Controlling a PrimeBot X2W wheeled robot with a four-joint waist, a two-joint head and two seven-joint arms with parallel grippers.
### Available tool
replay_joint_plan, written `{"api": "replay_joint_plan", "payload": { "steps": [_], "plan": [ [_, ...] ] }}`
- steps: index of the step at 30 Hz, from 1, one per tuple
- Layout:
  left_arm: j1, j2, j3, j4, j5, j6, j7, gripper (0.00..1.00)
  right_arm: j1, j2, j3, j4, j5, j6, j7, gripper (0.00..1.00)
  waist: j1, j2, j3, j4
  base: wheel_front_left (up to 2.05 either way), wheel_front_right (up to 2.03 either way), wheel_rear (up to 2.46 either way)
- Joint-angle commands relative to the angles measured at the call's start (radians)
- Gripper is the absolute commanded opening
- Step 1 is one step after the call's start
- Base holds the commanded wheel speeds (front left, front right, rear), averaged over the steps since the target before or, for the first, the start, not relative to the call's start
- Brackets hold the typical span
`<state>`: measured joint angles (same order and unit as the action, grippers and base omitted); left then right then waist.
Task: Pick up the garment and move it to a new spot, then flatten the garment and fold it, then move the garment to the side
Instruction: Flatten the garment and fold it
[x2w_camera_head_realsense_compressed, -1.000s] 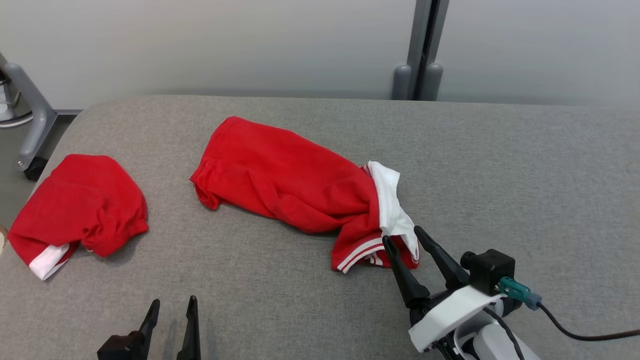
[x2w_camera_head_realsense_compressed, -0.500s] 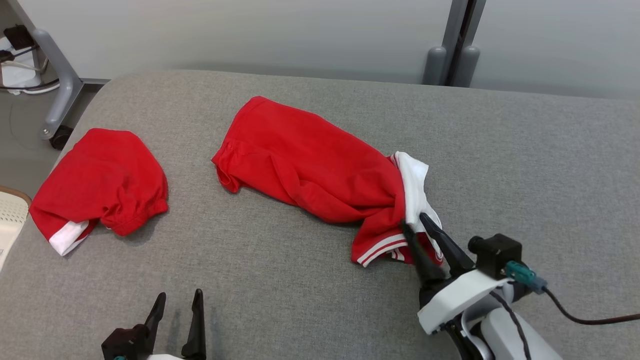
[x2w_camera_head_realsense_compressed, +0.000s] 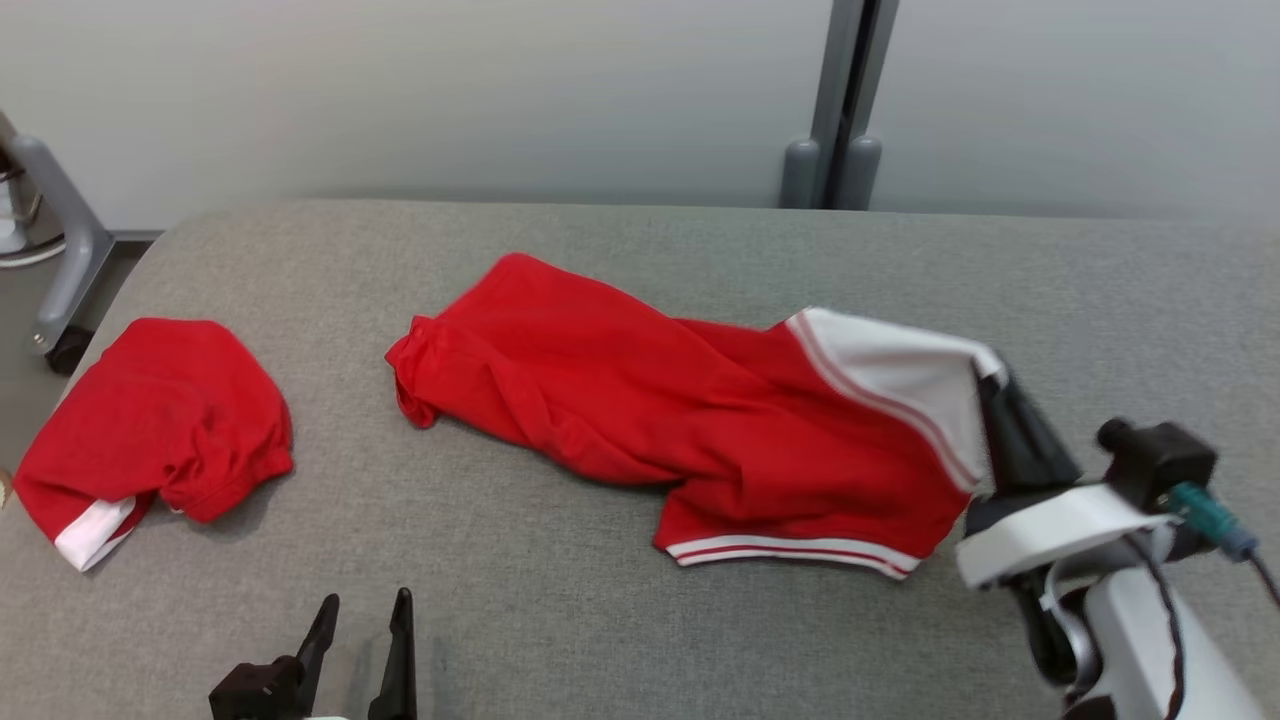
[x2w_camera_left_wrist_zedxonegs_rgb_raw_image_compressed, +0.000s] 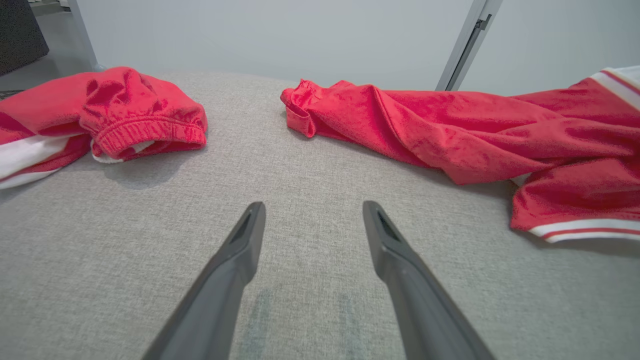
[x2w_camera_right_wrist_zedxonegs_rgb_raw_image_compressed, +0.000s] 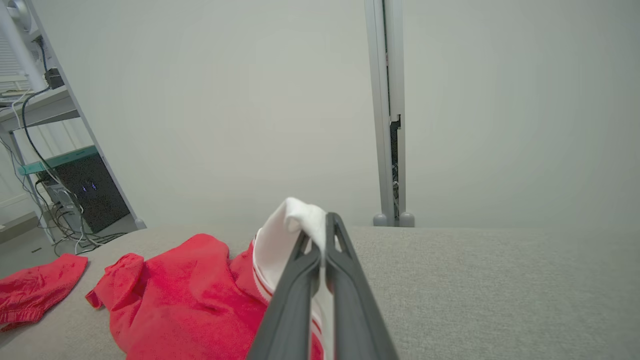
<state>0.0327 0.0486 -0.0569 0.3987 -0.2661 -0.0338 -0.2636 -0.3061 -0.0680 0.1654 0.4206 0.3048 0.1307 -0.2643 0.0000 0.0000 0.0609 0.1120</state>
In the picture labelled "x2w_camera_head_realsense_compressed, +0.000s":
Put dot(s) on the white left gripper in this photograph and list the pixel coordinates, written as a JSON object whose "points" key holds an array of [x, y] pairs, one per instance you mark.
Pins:
{"points": [[327, 717]]}

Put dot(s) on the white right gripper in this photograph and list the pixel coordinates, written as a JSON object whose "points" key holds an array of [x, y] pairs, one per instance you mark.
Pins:
{"points": [[1060, 530]]}

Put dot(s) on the red shorts with white stripe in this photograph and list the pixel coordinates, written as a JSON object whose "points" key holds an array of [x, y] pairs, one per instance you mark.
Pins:
{"points": [[160, 410]]}

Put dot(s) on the red Bulls basketball jersey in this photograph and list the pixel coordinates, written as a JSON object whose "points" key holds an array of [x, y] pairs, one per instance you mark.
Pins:
{"points": [[620, 380]]}

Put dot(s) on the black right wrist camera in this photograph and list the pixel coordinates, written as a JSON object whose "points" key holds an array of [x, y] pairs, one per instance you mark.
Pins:
{"points": [[1160, 460]]}

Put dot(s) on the teal right camera connector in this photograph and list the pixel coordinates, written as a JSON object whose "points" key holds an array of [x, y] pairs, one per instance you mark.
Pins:
{"points": [[1210, 520]]}

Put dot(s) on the grey cylindrical post foot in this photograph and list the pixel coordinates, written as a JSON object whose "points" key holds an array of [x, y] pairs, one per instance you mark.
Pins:
{"points": [[860, 175], [799, 175]]}

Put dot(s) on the grey partition post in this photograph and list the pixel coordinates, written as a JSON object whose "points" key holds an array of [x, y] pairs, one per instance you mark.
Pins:
{"points": [[850, 60]]}

